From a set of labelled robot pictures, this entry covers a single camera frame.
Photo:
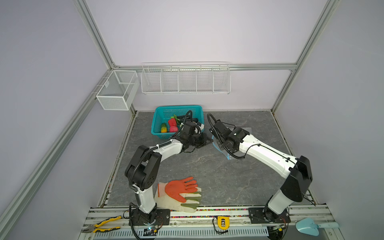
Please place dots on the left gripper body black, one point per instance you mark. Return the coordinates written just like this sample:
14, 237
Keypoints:
198, 141

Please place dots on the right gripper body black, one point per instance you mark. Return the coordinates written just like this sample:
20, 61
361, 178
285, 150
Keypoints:
222, 146

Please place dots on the clear zip top bag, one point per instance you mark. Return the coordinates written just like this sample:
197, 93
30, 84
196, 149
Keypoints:
232, 155

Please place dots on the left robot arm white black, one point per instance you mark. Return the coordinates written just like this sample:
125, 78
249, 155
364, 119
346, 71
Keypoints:
144, 166

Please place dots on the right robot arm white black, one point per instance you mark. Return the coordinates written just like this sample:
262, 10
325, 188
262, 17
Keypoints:
296, 171

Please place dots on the red toy strawberry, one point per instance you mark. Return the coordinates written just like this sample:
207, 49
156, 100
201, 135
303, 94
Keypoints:
172, 122

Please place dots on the green striped work glove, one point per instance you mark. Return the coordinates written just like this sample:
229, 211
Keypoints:
191, 204

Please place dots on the yellow tape measure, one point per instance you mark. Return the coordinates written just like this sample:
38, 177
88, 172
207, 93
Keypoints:
221, 224

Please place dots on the white mesh box basket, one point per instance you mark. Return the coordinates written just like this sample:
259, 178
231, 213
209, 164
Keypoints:
119, 90

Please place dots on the teal plastic scoop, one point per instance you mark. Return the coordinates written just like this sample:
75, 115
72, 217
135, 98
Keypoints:
309, 227

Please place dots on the yellow black pliers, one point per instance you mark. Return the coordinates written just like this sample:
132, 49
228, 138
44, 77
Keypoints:
98, 227

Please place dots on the white wire shelf basket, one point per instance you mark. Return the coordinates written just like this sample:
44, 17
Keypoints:
186, 78

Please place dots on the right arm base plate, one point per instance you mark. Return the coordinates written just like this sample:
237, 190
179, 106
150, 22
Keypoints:
259, 215

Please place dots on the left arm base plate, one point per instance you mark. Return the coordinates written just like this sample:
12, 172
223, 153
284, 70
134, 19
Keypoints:
155, 217

